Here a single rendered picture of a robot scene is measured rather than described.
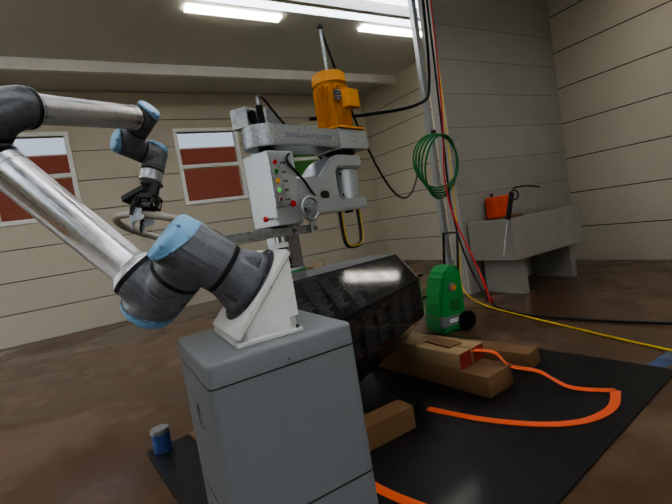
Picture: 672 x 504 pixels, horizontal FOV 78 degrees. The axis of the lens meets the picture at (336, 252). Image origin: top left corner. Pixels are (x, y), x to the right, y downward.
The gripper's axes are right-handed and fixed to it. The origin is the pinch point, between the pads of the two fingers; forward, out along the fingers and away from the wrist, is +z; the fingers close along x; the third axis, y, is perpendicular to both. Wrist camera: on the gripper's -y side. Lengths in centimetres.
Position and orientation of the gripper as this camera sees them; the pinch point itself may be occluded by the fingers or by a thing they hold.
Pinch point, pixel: (135, 228)
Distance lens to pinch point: 186.6
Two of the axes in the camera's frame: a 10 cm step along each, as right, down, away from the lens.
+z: -1.0, 9.7, -2.2
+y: 9.8, 0.5, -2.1
